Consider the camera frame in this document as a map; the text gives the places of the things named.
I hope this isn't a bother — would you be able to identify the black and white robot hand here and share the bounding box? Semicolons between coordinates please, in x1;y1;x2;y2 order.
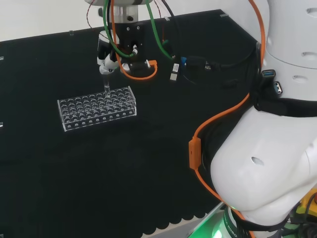
97;21;152;75

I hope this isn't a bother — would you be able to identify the clear glass test tube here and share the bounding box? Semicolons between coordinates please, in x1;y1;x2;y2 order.
103;73;111;98

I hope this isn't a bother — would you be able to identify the clear acrylic test tube rack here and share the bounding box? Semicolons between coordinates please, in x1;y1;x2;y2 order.
56;86;138;132

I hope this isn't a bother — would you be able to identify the silver usb adapter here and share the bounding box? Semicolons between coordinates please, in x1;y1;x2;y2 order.
169;62;180;81

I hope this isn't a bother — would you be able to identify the black bench cloth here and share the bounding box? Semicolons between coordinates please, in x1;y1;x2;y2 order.
0;9;264;236

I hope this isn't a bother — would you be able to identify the green cable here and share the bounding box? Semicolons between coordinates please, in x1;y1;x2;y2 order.
145;1;175;60
103;0;138;59

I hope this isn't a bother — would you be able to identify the orange cable with loop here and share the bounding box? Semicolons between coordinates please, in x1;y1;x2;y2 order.
109;0;159;81

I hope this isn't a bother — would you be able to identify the black cable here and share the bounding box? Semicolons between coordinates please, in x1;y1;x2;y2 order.
162;0;181;59

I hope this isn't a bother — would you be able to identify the thin red wire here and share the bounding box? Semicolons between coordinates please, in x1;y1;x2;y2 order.
86;0;97;30

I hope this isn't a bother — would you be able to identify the black adapter with cable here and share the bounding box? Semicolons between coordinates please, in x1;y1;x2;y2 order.
185;47;261;71

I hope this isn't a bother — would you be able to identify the orange cable with inline box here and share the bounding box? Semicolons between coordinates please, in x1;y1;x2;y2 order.
188;0;266;238

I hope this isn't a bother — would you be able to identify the black strap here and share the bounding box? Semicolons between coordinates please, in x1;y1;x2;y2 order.
253;93;317;118

